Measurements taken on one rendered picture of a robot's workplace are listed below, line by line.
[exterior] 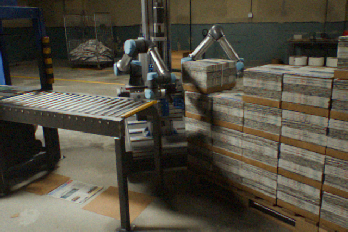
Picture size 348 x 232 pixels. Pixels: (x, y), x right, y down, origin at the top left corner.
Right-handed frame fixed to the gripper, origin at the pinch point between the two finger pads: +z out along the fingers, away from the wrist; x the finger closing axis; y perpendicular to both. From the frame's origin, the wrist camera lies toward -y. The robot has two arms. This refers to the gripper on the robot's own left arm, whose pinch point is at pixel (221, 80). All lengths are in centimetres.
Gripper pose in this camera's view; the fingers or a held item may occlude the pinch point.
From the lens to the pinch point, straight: 295.2
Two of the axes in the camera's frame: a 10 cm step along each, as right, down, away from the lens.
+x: 7.0, 1.6, -7.0
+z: -7.2, 1.9, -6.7
